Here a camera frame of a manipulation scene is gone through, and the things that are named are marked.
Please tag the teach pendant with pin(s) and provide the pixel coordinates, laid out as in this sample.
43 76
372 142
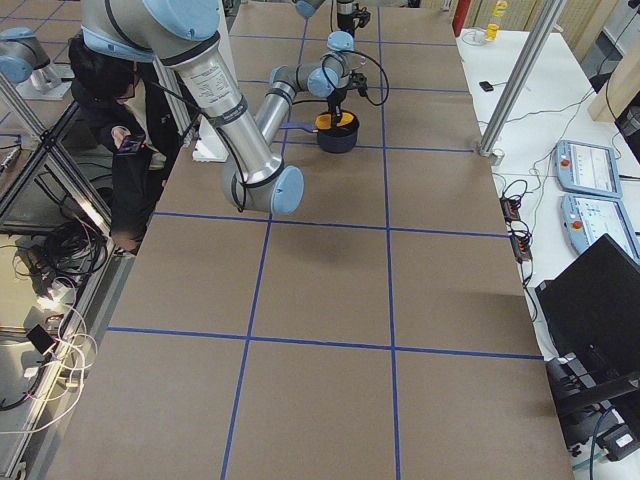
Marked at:
587 218
587 168

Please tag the dark blue saucepan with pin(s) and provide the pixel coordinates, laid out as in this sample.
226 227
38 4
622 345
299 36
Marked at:
335 141

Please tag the lower teach pendant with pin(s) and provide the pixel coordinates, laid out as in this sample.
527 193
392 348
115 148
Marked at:
587 218

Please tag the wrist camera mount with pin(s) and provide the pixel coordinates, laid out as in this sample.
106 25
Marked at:
359 82

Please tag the yellow plastic corn cob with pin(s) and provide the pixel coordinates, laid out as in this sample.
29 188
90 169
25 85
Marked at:
327 121

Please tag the small black device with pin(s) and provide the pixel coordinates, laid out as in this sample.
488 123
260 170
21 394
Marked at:
486 86

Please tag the upper teach pendant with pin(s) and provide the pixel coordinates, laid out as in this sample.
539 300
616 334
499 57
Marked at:
587 168

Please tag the aluminium frame post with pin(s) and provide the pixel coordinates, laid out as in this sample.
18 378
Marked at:
534 44

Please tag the white camera mast base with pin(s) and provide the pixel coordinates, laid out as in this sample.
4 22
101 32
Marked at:
209 147

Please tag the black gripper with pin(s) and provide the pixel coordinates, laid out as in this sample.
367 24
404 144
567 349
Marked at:
336 99

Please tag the yellow spring toy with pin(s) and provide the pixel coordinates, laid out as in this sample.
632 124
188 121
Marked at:
491 32

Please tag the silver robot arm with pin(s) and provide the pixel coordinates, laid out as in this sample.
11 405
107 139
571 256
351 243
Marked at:
185 37
343 15

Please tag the black laptop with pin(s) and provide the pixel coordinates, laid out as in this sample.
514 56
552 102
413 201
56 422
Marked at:
594 302

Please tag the smartphone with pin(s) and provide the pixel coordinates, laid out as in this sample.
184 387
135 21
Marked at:
131 145

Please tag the person in black jacket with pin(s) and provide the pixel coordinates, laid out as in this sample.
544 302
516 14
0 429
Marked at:
129 115

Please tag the orange black usb hub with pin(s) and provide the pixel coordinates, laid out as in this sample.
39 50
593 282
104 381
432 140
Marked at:
519 233

